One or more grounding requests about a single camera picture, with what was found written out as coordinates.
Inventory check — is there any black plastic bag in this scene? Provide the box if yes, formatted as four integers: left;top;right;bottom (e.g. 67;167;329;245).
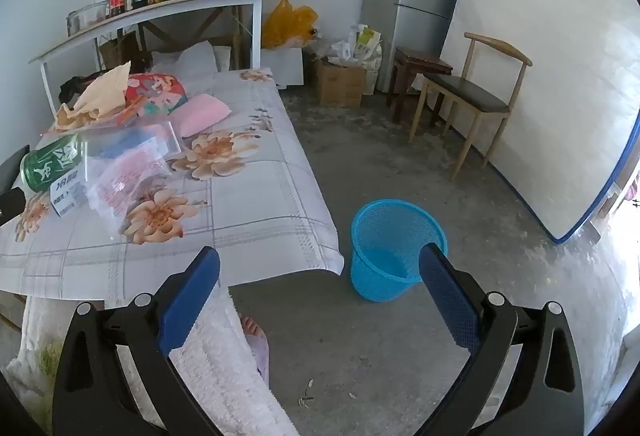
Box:
59;74;102;103

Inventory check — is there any pink sponge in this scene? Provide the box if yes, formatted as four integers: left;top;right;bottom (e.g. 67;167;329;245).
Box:
179;92;232;138

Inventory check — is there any blue plastic basket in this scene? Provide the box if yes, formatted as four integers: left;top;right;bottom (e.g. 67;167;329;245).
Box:
350;199;448;303

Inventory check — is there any white table wooden top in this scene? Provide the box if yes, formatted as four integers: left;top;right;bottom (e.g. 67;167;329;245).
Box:
28;0;275;117

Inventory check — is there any blue and white box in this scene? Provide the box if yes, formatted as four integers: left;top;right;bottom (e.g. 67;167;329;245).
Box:
50;129;161;219

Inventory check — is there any white mattress blue edge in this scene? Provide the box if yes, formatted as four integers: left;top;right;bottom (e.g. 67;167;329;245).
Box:
440;0;640;245

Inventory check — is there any crumpled tan paper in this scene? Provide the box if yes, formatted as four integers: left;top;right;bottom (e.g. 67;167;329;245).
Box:
54;61;133;132

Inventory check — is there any wooden chair dark seat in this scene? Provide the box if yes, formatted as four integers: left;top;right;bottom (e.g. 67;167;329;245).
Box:
409;32;534;182

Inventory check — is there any red floral package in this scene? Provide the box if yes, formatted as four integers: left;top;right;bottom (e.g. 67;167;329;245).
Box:
122;73;190;127

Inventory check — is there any yellow plastic bag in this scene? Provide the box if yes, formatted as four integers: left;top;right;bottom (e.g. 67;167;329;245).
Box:
262;0;319;50

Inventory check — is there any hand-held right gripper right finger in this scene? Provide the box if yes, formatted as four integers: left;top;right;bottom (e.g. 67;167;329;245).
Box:
418;242;585;436

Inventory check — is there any clear zip bag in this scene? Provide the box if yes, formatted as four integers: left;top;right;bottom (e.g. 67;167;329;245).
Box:
82;120;182;172

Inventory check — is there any green drink can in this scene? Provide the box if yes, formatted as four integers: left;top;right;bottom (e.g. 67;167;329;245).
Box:
20;133;87;193

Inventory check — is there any clear glass container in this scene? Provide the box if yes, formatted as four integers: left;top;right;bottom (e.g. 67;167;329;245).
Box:
67;2;110;36

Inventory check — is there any white foam box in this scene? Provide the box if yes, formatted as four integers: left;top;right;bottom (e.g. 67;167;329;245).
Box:
261;46;305;90

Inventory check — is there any floral tablecloth table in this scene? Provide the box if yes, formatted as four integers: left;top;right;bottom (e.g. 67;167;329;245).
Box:
0;69;345;302

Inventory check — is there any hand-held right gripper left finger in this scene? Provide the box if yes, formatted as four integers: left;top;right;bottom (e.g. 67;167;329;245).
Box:
52;245;223;436

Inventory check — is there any white fluffy blanket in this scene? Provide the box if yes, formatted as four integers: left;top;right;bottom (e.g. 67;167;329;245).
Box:
0;289;301;436

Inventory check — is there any person's foot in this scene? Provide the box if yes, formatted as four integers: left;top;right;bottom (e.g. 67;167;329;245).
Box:
240;315;271;387

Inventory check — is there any clear bag pink print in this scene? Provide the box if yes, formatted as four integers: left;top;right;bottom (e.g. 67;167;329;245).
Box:
82;151;173;237

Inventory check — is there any dark wooden stool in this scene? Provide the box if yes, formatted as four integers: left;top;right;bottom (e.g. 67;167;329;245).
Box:
386;47;454;124

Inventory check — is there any white sack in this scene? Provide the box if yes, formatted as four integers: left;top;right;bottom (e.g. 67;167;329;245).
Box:
150;40;233;78

